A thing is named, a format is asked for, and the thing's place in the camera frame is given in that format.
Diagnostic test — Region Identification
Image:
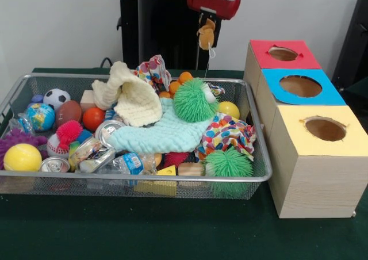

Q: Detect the light teal waffle cloth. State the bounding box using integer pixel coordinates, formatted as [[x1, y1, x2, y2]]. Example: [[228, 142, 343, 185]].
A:
[[106, 98, 216, 155]]

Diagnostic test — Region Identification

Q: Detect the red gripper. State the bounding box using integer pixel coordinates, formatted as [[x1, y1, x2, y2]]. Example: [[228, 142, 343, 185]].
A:
[[187, 0, 242, 28]]

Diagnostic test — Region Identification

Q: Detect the green spiky ball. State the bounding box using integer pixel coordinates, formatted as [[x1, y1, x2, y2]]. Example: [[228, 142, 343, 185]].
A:
[[204, 149, 254, 180]]

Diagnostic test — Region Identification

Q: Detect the brown plush toy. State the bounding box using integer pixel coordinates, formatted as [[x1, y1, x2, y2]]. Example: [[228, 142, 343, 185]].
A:
[[197, 18, 217, 51]]

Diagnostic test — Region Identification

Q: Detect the cream waffle cloth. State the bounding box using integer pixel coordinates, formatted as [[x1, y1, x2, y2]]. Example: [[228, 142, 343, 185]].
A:
[[92, 61, 163, 128]]

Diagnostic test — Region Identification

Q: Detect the black panel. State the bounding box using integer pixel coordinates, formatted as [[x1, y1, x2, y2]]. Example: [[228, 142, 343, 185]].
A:
[[333, 0, 368, 94]]

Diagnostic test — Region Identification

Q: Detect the small yellow ball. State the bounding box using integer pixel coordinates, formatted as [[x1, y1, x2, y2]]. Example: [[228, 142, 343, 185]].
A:
[[217, 101, 240, 120]]

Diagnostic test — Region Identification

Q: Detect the blue globe ball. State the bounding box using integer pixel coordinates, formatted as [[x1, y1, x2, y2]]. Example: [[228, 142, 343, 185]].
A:
[[26, 103, 56, 132]]

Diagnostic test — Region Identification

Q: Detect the polka dot cloth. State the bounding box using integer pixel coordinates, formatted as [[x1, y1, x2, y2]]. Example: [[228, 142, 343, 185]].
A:
[[195, 112, 258, 161]]

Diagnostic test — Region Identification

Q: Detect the brown toy football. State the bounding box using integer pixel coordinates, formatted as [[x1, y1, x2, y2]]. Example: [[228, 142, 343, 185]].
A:
[[56, 100, 83, 128]]

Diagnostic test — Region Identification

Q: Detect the clear wire mesh bin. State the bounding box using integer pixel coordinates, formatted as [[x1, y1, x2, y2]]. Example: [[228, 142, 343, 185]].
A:
[[0, 73, 273, 200]]

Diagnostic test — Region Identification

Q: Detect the green fuzzy monster toy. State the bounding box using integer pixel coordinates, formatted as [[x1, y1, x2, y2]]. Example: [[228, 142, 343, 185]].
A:
[[173, 78, 220, 123]]

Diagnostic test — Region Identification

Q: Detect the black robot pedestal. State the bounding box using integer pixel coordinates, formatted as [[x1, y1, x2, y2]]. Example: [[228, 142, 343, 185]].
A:
[[111, 0, 231, 71]]

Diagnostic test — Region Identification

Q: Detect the wooden box with three holes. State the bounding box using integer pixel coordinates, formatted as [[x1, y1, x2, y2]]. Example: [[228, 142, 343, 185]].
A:
[[243, 40, 368, 219]]

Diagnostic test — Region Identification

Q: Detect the dark green tablecloth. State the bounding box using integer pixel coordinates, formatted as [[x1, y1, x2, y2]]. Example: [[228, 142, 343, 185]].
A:
[[0, 67, 368, 260]]

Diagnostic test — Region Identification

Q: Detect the large yellow ball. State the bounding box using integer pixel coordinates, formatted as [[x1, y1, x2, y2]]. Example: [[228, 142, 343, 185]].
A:
[[3, 143, 42, 172]]

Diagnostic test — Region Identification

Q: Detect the small soccer ball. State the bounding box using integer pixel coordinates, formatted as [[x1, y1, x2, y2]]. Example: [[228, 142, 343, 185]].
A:
[[44, 88, 71, 110]]

